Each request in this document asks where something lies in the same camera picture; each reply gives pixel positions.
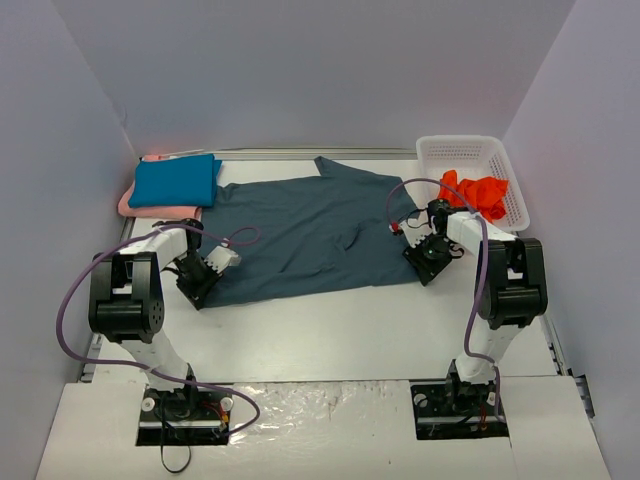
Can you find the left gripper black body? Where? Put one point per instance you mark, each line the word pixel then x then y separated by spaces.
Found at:
pixel 194 290

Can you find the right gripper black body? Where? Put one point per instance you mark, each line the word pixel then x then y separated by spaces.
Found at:
pixel 426 265

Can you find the dark blue-grey t shirt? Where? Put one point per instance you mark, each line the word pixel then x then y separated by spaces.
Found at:
pixel 318 234

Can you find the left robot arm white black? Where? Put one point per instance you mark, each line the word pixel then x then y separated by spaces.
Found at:
pixel 126 303

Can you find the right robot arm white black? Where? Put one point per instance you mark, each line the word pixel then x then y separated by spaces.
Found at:
pixel 510 288

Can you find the folded pink t shirt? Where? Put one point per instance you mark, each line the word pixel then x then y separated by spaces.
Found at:
pixel 177 212

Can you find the orange crumpled t shirt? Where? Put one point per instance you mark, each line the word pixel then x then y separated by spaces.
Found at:
pixel 485 195

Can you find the folded teal t shirt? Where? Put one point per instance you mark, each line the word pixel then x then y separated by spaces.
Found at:
pixel 186 181

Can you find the white plastic basket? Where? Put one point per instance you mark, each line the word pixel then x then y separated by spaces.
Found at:
pixel 475 157

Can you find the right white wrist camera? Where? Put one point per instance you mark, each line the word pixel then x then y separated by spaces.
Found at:
pixel 414 228

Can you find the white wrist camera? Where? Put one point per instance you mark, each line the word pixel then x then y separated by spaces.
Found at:
pixel 221 258
pixel 414 228

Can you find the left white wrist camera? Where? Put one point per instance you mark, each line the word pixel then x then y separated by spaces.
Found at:
pixel 221 258

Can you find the aluminium rail back edge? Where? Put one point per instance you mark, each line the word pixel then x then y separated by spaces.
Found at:
pixel 310 153

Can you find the aluminium rail edge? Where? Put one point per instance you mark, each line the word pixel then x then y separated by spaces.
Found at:
pixel 310 153
pixel 563 367

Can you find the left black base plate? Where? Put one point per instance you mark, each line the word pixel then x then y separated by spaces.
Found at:
pixel 184 417

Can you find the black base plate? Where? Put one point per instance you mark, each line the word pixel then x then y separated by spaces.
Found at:
pixel 184 417
pixel 438 417

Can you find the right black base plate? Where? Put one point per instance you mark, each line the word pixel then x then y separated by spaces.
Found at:
pixel 438 417

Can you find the aluminium rail right edge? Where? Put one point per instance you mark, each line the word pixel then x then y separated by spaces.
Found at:
pixel 563 367

